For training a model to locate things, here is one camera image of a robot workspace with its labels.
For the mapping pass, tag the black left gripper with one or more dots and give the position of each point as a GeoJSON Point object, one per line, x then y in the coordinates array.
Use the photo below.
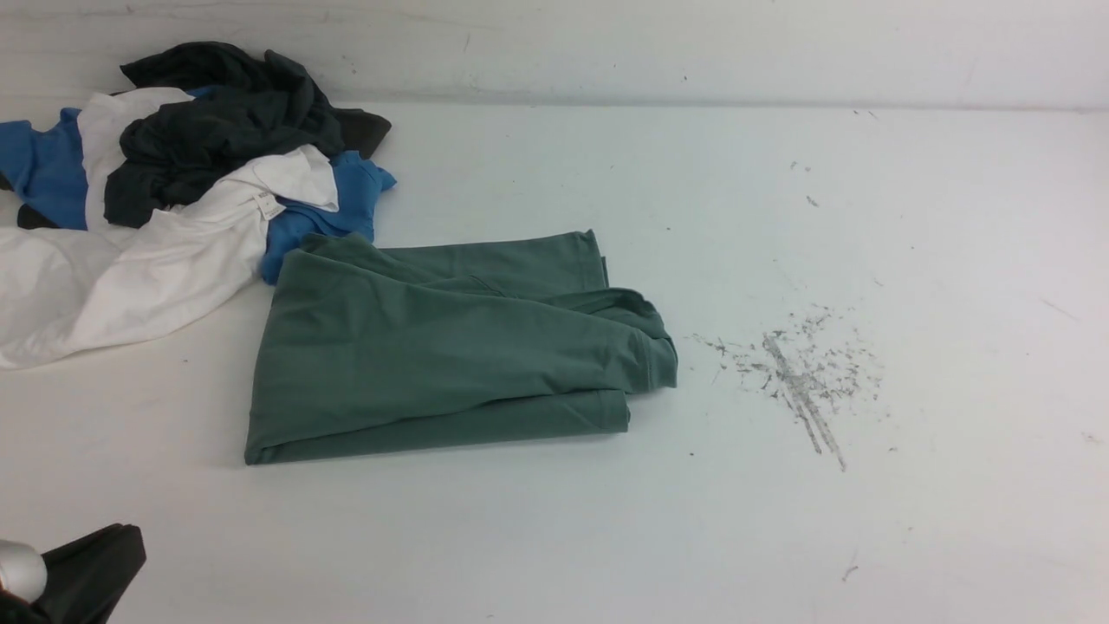
{"type": "Point", "coordinates": [79, 582]}

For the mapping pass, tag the green long-sleeve top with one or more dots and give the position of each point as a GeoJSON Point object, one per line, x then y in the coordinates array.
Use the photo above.
{"type": "Point", "coordinates": [369, 350]}

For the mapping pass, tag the white shirt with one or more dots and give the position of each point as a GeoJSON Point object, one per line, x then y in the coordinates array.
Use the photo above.
{"type": "Point", "coordinates": [39, 327]}

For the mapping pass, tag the blue shirt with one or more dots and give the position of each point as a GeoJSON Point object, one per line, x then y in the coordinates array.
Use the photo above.
{"type": "Point", "coordinates": [321, 225]}

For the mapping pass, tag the dark grey shirt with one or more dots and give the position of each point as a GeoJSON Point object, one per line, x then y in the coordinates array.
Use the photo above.
{"type": "Point", "coordinates": [237, 108]}

